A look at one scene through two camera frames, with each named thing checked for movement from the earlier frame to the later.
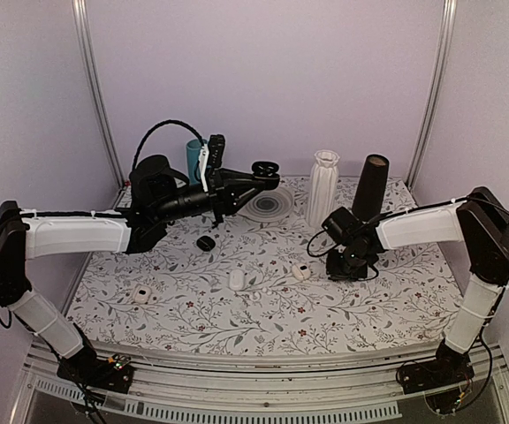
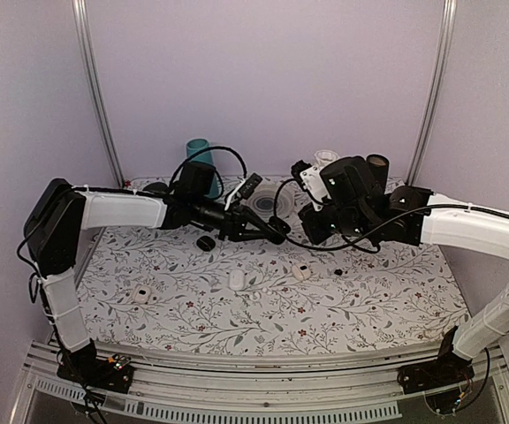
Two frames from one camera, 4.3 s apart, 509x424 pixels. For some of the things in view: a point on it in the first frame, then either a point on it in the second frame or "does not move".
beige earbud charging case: x=301 y=271 does not move
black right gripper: x=336 y=273 → x=315 y=233
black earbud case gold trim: x=266 y=173 → x=277 y=230
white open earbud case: x=142 y=293 does not move
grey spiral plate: x=269 y=206 does not move
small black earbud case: x=206 y=243 does not move
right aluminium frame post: x=439 y=85 does not move
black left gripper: x=223 y=194 → x=234 y=224
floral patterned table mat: x=258 y=287 does not move
